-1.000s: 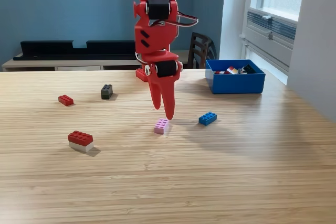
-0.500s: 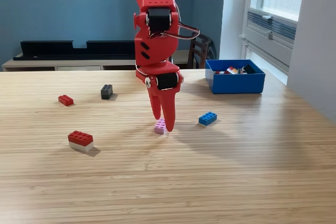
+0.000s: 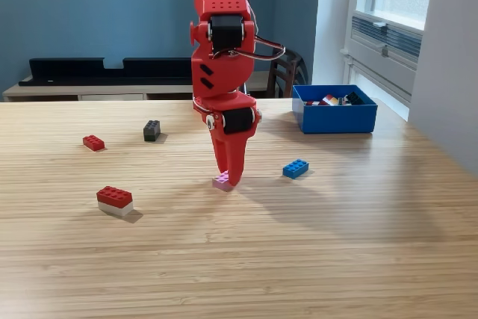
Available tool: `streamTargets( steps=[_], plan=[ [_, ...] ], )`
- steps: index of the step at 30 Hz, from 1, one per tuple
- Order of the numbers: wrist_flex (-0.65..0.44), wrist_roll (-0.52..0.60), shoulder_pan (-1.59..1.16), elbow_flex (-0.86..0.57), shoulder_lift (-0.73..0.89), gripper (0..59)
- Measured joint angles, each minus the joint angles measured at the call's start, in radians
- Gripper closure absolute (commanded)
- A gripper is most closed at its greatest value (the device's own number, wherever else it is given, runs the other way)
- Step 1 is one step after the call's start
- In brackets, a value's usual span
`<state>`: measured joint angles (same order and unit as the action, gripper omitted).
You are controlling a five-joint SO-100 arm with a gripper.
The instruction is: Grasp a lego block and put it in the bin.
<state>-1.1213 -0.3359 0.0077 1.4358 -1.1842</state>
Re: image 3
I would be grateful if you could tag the pink lego brick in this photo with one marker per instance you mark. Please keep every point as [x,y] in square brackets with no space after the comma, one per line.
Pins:
[222,182]

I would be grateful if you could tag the beige orange red brick stack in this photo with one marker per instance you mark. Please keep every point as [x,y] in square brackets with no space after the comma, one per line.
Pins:
[330,100]

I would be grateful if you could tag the green lego brick stack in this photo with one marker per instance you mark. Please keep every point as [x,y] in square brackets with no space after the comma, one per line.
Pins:
[354,98]

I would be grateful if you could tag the small red lego brick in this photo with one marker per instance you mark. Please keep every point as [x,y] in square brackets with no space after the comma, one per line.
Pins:
[93,142]

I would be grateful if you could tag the blue lego brick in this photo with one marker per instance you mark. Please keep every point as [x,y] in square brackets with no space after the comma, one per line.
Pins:
[295,169]

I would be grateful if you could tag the dark grey lego brick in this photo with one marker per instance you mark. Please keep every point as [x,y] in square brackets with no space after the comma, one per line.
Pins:
[151,131]

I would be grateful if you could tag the blue plastic bin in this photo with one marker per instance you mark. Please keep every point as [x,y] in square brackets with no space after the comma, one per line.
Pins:
[336,119]

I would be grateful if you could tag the dark wooden chair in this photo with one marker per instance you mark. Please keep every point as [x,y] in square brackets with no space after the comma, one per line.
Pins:
[289,68]

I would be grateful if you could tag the red and white brick stack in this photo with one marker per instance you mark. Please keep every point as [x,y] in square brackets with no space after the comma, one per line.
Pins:
[114,199]

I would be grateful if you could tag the pale wooden sideboard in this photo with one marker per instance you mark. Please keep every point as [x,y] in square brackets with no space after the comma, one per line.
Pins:
[112,89]

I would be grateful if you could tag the grey window vent grille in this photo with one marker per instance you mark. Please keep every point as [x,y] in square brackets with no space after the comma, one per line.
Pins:
[399,39]

